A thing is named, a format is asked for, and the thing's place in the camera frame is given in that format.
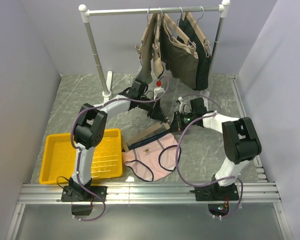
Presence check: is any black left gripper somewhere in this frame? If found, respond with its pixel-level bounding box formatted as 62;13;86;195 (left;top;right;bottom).
138;95;167;123

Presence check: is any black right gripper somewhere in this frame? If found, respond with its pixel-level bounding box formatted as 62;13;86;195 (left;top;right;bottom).
167;111;197;134

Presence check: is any beige clip hanger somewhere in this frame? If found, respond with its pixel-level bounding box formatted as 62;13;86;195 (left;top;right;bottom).
121;122;170;152

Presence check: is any pink underwear navy trim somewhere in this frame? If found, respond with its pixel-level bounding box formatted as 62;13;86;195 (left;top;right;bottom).
123;133;178;183

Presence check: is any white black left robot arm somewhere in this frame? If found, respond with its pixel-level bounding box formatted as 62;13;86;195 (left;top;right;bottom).
61;79;167;203

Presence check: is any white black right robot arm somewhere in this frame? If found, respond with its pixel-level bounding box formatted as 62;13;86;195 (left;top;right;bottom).
170;98;262;202

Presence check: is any grey striped hanging underwear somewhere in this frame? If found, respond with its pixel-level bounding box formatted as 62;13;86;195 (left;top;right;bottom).
132;14;156;87

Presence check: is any beige hanging underwear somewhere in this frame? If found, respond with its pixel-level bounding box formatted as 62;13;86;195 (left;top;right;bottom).
151;14;166;79

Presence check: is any olive green hanging underwear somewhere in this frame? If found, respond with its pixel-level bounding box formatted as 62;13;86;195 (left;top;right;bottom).
159;25;199;89

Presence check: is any black dotted hanging underwear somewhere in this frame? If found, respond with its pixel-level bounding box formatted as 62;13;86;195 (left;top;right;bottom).
178;18;212;91

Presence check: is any white metal clothes rack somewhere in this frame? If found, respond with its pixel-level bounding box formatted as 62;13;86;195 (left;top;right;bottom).
78;0;231;98

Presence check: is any yellow plastic tray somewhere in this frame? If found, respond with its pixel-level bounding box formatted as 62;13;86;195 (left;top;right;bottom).
39;128;123;185

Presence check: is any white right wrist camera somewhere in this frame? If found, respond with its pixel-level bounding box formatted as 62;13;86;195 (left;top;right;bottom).
176;96;187;114

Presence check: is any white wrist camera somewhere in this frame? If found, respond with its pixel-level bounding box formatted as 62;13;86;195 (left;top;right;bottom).
153;80;165;100
176;96;187;114

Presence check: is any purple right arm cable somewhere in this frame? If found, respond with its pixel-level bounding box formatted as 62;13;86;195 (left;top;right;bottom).
176;94;243;220

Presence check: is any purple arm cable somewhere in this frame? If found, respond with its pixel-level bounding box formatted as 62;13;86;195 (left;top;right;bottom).
176;94;243;220
69;76;171;222

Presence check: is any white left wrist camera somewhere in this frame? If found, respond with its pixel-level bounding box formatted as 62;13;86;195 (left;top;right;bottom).
153;80;165;100

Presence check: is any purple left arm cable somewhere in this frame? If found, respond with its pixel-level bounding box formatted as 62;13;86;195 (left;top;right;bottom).
69;76;171;222

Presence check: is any aluminium mounting rail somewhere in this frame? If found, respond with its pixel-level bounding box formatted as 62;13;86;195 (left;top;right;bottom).
7;182;293;240

